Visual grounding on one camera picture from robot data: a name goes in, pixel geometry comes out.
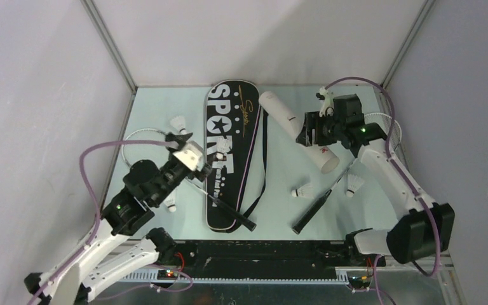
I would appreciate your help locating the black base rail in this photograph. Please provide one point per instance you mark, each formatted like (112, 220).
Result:
(267, 260)

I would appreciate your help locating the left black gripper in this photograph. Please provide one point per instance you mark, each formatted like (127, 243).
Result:
(203, 175)

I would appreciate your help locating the right badminton racket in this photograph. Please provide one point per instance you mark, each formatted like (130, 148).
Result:
(369, 131)

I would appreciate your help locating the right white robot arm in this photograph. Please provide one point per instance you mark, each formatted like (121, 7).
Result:
(424, 226)

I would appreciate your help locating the black sport racket bag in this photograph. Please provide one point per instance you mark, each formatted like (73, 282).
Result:
(233, 112)

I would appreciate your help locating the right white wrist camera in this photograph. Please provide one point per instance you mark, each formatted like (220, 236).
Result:
(327, 108)

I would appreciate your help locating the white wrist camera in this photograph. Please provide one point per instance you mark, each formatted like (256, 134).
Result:
(327, 108)
(191, 155)

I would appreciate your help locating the white shuttlecock tube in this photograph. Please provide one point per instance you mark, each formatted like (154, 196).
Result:
(321, 156)

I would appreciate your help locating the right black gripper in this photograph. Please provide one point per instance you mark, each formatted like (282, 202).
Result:
(313, 121)

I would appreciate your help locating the white shuttlecock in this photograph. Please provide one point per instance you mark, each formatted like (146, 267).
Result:
(179, 124)
(223, 146)
(354, 183)
(170, 202)
(303, 191)

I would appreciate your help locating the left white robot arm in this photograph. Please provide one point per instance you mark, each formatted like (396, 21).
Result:
(86, 272)

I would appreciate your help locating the left badminton racket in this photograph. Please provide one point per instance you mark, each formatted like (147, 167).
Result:
(239, 218)

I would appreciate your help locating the badminton racket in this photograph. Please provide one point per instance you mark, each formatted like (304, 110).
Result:
(239, 218)
(369, 131)

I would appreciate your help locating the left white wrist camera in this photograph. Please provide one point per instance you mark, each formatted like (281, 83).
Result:
(191, 155)

